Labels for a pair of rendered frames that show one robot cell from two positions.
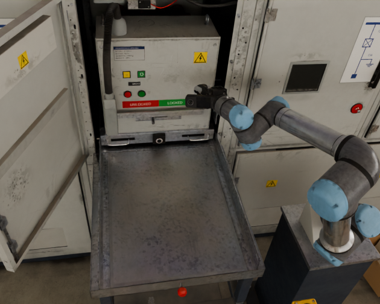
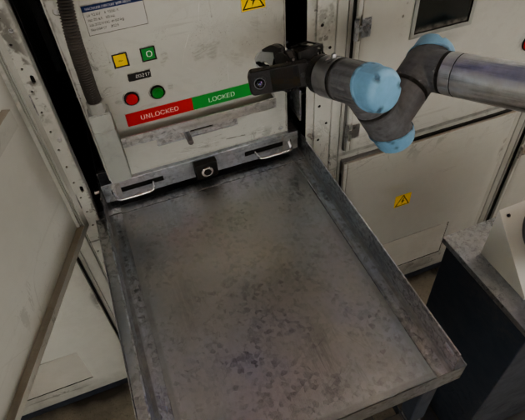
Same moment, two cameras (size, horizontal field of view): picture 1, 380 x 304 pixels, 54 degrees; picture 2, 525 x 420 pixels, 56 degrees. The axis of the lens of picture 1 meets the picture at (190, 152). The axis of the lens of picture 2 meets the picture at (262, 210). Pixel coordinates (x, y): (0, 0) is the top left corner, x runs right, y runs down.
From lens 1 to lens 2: 0.45 m
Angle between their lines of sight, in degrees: 5
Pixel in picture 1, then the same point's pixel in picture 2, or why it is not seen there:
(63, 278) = not seen: outside the picture
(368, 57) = not seen: outside the picture
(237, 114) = (370, 84)
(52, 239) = (65, 373)
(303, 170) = (449, 167)
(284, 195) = (422, 212)
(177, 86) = (220, 64)
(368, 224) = not seen: outside the picture
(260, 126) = (411, 100)
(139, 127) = (166, 156)
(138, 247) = (222, 381)
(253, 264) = (442, 362)
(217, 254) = (372, 359)
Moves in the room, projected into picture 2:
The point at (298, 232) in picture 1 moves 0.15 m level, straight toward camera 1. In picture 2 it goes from (487, 277) to (484, 329)
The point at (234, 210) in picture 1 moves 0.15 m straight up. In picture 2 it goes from (376, 267) to (384, 222)
